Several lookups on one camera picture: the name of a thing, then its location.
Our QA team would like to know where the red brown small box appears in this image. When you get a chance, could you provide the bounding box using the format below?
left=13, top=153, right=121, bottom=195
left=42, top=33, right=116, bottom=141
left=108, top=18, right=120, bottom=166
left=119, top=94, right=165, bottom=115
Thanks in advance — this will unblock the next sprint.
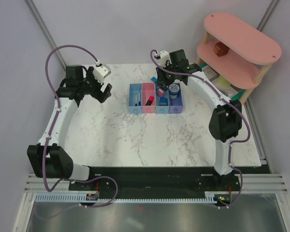
left=213, top=42, right=230, bottom=57

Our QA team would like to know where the pink highlighter marker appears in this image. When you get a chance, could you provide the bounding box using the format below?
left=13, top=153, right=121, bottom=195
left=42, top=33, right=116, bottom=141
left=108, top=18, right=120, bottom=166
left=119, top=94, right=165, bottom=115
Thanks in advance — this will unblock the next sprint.
left=145, top=96, right=155, bottom=106

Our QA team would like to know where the light blue end bin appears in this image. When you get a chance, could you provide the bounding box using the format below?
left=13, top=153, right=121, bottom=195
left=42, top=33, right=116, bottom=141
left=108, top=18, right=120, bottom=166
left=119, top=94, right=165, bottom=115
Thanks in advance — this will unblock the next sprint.
left=128, top=83, right=143, bottom=114

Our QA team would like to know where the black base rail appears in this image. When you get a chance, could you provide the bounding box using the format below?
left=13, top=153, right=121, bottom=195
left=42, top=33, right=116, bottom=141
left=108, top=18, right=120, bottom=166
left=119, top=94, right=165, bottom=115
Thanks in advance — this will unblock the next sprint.
left=69, top=167, right=240, bottom=198

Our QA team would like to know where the blue cleaning gel jar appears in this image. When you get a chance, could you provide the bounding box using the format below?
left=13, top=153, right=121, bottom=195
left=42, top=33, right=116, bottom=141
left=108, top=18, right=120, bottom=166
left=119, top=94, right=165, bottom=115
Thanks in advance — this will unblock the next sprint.
left=169, top=83, right=180, bottom=100

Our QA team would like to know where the blue highlighter marker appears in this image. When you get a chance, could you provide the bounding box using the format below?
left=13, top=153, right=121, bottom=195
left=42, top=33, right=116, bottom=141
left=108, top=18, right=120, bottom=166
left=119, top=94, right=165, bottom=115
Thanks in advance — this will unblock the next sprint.
left=151, top=77, right=157, bottom=83

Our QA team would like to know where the pink bin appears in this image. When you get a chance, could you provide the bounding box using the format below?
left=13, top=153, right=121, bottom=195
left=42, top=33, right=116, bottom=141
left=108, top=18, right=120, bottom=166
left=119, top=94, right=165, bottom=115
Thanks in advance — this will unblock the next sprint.
left=142, top=82, right=156, bottom=114

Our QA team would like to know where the blue pencil sharpener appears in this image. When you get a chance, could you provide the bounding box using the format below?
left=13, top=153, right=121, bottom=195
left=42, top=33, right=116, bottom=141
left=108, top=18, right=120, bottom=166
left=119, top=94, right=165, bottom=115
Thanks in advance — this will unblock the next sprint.
left=159, top=97, right=168, bottom=106

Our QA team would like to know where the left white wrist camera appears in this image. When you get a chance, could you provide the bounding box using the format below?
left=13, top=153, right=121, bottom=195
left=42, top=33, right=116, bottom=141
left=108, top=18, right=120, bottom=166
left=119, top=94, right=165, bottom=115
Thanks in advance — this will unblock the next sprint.
left=93, top=64, right=111, bottom=85

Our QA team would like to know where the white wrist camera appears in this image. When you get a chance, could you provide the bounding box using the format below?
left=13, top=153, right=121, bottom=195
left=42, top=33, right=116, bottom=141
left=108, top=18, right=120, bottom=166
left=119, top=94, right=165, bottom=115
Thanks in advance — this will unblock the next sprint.
left=154, top=50, right=172, bottom=68
left=93, top=64, right=111, bottom=85

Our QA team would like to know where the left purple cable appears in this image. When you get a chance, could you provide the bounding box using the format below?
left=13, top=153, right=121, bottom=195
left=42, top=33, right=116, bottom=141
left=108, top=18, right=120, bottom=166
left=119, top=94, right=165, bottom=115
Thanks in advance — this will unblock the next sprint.
left=43, top=44, right=118, bottom=219

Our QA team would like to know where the black capped pen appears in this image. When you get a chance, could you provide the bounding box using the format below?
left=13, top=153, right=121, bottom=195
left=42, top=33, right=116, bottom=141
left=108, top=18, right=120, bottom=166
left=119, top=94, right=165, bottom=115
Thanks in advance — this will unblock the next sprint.
left=135, top=94, right=138, bottom=106

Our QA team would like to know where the pink eraser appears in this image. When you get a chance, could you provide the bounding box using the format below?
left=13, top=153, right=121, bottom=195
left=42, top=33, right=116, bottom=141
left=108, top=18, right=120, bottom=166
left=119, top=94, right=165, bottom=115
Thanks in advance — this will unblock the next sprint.
left=157, top=89, right=164, bottom=98

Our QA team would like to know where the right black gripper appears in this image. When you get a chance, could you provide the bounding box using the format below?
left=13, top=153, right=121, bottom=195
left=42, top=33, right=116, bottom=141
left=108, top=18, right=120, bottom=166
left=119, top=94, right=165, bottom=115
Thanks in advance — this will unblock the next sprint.
left=155, top=62, right=177, bottom=87

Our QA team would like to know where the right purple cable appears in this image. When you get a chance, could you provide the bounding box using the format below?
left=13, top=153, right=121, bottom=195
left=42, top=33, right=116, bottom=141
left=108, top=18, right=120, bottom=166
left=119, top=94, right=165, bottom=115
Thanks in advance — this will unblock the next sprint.
left=150, top=49, right=250, bottom=210

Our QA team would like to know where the pink two tier shelf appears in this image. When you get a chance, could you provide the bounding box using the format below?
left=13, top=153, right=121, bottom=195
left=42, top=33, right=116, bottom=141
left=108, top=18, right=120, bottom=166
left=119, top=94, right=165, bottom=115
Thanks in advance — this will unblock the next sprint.
left=196, top=12, right=282, bottom=103

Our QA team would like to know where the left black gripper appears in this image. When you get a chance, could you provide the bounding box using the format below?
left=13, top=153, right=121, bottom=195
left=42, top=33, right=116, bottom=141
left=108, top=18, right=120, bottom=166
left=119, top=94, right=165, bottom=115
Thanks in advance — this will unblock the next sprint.
left=79, top=67, right=112, bottom=103

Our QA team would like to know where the white cable duct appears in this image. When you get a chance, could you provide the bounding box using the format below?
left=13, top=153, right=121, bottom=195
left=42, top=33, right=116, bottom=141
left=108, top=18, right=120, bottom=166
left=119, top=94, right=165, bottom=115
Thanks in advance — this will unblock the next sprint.
left=34, top=191, right=221, bottom=203

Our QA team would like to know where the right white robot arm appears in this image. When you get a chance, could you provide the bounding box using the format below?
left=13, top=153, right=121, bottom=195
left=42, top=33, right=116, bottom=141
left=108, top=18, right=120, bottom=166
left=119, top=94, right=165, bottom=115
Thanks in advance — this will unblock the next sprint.
left=150, top=49, right=242, bottom=190

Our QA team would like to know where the green spiral notebook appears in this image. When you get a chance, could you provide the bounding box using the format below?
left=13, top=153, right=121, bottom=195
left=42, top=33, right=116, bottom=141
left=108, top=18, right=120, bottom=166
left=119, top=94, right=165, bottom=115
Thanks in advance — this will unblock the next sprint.
left=200, top=63, right=245, bottom=100

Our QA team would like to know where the purple blue bin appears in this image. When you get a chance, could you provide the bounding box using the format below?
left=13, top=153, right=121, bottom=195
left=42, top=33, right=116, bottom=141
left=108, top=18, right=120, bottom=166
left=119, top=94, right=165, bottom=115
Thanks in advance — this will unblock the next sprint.
left=169, top=83, right=184, bottom=114

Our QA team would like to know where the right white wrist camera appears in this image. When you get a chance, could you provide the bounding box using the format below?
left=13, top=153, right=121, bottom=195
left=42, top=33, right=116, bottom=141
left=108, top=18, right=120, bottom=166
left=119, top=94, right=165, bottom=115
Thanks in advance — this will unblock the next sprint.
left=154, top=50, right=172, bottom=68

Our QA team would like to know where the purple cable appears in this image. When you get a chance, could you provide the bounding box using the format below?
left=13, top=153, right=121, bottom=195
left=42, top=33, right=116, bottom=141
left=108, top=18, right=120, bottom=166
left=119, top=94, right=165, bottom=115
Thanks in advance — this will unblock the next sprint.
left=43, top=44, right=118, bottom=219
left=150, top=49, right=250, bottom=210

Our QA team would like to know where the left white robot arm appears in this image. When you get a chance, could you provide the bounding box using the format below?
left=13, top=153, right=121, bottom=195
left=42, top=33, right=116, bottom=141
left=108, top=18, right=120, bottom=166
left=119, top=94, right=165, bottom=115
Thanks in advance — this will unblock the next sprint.
left=27, top=64, right=112, bottom=190

